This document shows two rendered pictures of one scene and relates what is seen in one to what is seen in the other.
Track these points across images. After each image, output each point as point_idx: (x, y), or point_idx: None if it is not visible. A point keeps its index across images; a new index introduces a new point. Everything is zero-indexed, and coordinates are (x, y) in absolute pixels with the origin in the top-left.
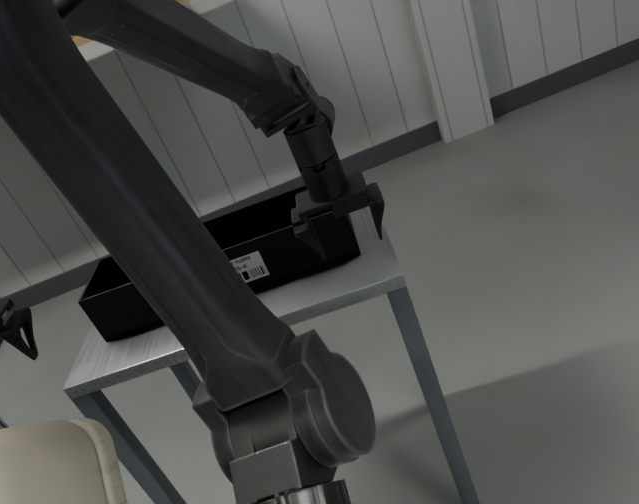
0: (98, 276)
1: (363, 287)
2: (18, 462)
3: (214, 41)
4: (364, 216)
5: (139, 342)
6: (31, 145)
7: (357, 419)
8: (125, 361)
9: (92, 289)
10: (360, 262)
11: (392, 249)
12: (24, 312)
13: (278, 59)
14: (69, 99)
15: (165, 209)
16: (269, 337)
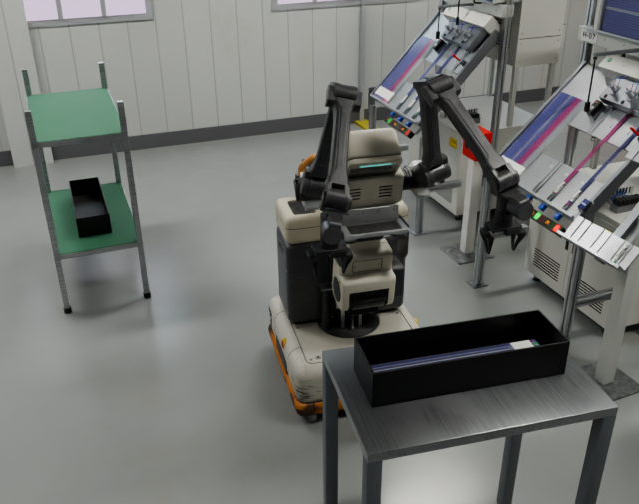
0: (557, 335)
1: (346, 347)
2: None
3: (331, 147)
4: (358, 404)
5: None
6: None
7: (301, 184)
8: None
9: (547, 325)
10: (352, 363)
11: (330, 369)
12: (487, 236)
13: (327, 182)
14: (327, 111)
15: (321, 135)
16: (312, 164)
